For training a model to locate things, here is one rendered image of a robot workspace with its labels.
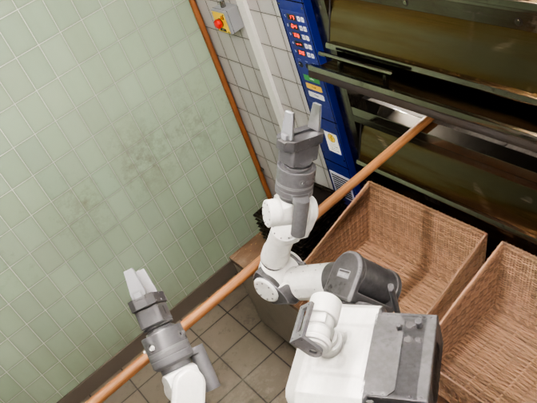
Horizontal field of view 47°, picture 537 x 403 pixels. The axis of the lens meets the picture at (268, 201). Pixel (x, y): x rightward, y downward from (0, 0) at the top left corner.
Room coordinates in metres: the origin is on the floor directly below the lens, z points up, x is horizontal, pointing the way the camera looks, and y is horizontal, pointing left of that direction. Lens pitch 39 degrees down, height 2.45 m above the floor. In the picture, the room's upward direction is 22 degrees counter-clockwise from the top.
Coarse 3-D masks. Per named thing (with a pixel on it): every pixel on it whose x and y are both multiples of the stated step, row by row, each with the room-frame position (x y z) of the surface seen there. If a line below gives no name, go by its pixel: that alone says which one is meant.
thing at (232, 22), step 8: (216, 8) 2.47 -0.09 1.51; (224, 8) 2.44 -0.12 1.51; (232, 8) 2.42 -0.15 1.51; (216, 16) 2.46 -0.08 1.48; (224, 16) 2.40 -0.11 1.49; (232, 16) 2.41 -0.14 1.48; (240, 16) 2.43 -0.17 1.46; (224, 24) 2.42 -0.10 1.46; (232, 24) 2.40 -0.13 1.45; (240, 24) 2.42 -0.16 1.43; (232, 32) 2.40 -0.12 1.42
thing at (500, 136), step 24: (312, 72) 1.84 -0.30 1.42; (360, 72) 1.75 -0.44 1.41; (408, 72) 1.67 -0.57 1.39; (384, 96) 1.55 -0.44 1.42; (432, 96) 1.47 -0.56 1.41; (456, 96) 1.44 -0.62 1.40; (480, 96) 1.41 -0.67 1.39; (456, 120) 1.31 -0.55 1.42; (504, 120) 1.25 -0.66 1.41; (528, 120) 1.22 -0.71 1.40; (528, 144) 1.12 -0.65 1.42
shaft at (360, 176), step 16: (416, 128) 1.62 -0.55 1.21; (400, 144) 1.58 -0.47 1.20; (384, 160) 1.54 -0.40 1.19; (336, 192) 1.47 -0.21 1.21; (320, 208) 1.43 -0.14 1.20; (240, 272) 1.30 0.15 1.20; (224, 288) 1.26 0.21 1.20; (208, 304) 1.23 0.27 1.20; (192, 320) 1.20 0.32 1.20; (128, 368) 1.12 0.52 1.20; (112, 384) 1.09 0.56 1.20; (96, 400) 1.06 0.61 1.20
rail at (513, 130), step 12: (324, 72) 1.79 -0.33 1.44; (336, 72) 1.75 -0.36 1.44; (360, 84) 1.64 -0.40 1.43; (372, 84) 1.60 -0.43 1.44; (396, 96) 1.51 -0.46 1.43; (408, 96) 1.47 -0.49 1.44; (432, 108) 1.39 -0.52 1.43; (444, 108) 1.35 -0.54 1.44; (456, 108) 1.33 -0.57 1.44; (468, 120) 1.28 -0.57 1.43; (480, 120) 1.25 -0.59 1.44; (492, 120) 1.23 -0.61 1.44; (504, 132) 1.18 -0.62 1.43; (516, 132) 1.15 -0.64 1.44; (528, 132) 1.13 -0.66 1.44
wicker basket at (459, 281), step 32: (384, 192) 1.80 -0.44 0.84; (352, 224) 1.82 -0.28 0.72; (384, 224) 1.78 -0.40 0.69; (416, 224) 1.64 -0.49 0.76; (448, 224) 1.53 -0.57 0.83; (320, 256) 1.73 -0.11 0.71; (384, 256) 1.71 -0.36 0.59; (416, 256) 1.63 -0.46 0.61; (448, 256) 1.50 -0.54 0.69; (480, 256) 1.37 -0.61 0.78; (416, 288) 1.50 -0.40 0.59; (448, 288) 1.29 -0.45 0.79
